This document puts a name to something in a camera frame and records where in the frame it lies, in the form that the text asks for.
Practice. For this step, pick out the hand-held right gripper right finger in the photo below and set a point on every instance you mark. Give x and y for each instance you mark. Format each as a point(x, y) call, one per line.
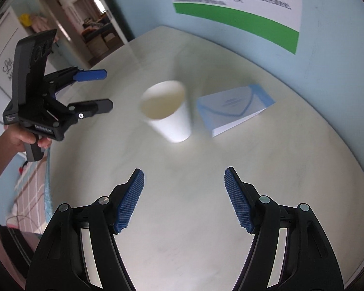
point(238, 200)

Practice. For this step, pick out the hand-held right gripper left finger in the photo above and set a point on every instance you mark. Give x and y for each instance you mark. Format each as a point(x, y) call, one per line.
point(130, 200)

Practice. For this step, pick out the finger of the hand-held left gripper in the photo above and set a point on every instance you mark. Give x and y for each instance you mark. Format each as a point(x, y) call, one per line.
point(101, 105)
point(92, 75)

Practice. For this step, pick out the white paper cup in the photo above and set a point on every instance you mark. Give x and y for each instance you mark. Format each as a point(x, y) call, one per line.
point(173, 121)

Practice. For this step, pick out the person's left hand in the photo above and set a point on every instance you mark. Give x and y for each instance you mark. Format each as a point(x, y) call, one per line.
point(15, 136)

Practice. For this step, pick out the cardboard box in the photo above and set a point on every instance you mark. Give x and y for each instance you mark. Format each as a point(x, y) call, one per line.
point(99, 47)
point(109, 39)

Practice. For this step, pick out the white printed wardrobe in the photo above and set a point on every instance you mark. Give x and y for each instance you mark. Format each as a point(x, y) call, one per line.
point(0, 66)

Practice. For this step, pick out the pink hanging garment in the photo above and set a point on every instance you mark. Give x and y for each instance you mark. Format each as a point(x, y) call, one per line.
point(41, 24)

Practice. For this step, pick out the yellow bag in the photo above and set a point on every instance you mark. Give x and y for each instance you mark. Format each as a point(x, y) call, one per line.
point(25, 19)

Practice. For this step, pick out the blue white paper packet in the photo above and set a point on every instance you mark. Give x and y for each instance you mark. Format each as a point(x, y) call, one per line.
point(230, 112)

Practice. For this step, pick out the person's clothing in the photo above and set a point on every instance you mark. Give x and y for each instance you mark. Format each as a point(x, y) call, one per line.
point(9, 245)

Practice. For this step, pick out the beige door frame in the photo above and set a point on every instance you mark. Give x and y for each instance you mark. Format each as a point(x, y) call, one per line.
point(118, 15)

